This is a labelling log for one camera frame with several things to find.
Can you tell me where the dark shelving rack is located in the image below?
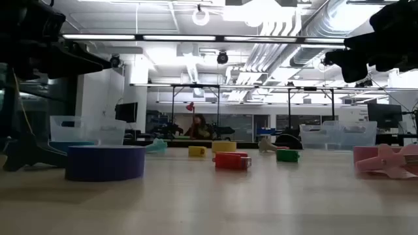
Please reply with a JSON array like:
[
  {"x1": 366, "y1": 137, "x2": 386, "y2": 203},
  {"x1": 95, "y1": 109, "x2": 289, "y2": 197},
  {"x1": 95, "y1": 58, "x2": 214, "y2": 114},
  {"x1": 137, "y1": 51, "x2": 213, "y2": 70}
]
[{"x1": 0, "y1": 61, "x2": 79, "y2": 148}]

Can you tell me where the black curved frame handle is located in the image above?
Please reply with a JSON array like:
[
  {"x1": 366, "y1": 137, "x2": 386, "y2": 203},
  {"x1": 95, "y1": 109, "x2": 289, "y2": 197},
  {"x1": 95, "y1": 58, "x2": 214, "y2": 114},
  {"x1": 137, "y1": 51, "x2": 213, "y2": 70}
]
[{"x1": 274, "y1": 133, "x2": 303, "y2": 150}]

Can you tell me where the person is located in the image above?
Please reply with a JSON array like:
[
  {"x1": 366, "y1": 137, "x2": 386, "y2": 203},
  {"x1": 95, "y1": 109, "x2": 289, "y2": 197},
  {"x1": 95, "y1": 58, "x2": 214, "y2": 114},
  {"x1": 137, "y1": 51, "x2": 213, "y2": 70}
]
[{"x1": 184, "y1": 113, "x2": 215, "y2": 140}]

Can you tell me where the dark blue stapler remover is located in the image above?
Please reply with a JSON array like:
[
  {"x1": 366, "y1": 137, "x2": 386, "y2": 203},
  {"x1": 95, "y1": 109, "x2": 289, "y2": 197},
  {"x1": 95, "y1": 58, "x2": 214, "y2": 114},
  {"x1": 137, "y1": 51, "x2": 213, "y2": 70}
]
[{"x1": 2, "y1": 132, "x2": 68, "y2": 172}]

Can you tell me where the yellow tape roll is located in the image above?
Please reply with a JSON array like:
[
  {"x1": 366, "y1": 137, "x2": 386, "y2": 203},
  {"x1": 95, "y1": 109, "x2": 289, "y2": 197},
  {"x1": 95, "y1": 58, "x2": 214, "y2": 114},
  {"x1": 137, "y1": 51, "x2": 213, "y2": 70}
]
[{"x1": 211, "y1": 140, "x2": 237, "y2": 153}]

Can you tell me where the white ring light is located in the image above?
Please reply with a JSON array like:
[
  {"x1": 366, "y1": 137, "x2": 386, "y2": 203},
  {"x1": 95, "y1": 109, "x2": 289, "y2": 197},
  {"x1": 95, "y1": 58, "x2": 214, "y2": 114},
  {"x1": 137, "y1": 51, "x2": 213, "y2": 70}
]
[{"x1": 191, "y1": 5, "x2": 210, "y2": 27}]

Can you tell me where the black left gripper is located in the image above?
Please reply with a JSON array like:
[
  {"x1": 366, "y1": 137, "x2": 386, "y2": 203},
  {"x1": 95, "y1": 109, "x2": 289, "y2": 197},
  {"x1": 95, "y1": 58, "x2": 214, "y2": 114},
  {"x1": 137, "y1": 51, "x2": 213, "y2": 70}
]
[{"x1": 0, "y1": 0, "x2": 112, "y2": 82}]

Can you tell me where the pink stapler remover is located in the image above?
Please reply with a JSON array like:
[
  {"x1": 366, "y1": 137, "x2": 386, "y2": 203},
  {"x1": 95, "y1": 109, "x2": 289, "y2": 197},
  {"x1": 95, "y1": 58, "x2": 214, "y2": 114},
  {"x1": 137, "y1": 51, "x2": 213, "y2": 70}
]
[{"x1": 355, "y1": 143, "x2": 418, "y2": 180}]

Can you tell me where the purple tape roll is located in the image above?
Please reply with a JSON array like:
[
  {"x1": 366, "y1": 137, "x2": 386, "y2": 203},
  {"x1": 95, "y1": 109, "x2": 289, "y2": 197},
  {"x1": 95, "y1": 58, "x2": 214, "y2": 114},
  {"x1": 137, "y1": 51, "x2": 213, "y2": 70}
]
[{"x1": 64, "y1": 145, "x2": 146, "y2": 182}]

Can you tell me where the yellow mini stapler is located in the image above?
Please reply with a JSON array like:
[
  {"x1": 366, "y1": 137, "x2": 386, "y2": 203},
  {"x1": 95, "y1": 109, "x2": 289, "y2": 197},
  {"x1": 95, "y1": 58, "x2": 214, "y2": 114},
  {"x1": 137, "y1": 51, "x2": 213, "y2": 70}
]
[{"x1": 188, "y1": 146, "x2": 208, "y2": 158}]

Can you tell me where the black overhead light bar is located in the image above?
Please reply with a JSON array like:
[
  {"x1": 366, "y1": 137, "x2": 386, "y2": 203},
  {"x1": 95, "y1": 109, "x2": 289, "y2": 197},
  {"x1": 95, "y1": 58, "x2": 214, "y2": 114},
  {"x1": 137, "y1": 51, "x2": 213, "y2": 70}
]
[{"x1": 61, "y1": 33, "x2": 347, "y2": 45}]

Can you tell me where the clear plastic bin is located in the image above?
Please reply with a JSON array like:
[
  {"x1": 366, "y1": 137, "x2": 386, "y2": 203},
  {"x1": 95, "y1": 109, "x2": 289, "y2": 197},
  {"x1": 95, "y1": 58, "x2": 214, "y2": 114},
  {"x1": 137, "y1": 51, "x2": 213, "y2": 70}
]
[
  {"x1": 50, "y1": 116, "x2": 127, "y2": 146},
  {"x1": 299, "y1": 120, "x2": 378, "y2": 151}
]

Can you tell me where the black background rig frame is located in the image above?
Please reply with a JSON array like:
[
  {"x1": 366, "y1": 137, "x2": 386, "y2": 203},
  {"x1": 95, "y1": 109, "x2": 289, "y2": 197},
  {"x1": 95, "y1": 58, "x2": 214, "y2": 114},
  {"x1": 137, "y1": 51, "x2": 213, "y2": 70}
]
[
  {"x1": 169, "y1": 83, "x2": 221, "y2": 127},
  {"x1": 287, "y1": 86, "x2": 336, "y2": 130}
]

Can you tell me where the silver ceiling duct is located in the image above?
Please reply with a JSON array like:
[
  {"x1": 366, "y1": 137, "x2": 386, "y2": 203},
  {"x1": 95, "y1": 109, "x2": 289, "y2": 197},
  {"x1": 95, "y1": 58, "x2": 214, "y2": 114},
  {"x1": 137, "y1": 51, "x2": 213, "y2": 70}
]
[{"x1": 290, "y1": 0, "x2": 372, "y2": 68}]

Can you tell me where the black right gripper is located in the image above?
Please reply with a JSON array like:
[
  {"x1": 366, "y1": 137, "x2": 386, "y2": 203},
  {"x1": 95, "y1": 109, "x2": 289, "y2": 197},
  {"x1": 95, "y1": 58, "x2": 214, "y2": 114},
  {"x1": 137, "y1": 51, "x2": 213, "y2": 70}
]
[{"x1": 338, "y1": 0, "x2": 418, "y2": 84}]

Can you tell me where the teal stapler remover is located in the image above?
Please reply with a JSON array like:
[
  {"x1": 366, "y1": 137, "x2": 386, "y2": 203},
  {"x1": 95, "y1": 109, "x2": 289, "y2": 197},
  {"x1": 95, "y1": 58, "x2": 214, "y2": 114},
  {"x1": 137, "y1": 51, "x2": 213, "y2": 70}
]
[{"x1": 145, "y1": 138, "x2": 169, "y2": 154}]

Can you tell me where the green mini stapler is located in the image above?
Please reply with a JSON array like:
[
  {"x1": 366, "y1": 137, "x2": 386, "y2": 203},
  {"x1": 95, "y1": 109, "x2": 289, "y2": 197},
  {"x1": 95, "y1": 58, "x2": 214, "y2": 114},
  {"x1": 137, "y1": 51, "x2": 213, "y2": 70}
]
[{"x1": 276, "y1": 149, "x2": 300, "y2": 163}]

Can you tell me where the red desk lamp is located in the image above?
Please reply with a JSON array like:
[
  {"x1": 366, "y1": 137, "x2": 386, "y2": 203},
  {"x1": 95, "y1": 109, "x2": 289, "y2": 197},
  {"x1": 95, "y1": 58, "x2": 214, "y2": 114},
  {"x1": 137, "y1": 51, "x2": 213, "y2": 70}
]
[{"x1": 185, "y1": 101, "x2": 196, "y2": 138}]

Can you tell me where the black computer monitor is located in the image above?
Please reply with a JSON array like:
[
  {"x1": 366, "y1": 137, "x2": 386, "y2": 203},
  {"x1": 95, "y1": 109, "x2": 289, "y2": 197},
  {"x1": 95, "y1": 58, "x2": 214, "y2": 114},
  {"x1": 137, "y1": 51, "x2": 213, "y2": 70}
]
[
  {"x1": 114, "y1": 102, "x2": 138, "y2": 124},
  {"x1": 367, "y1": 103, "x2": 403, "y2": 129}
]

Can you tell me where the yellow cable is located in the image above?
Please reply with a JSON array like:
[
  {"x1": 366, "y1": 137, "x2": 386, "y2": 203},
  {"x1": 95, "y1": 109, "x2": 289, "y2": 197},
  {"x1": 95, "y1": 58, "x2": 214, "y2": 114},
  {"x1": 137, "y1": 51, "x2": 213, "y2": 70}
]
[{"x1": 12, "y1": 68, "x2": 35, "y2": 136}]

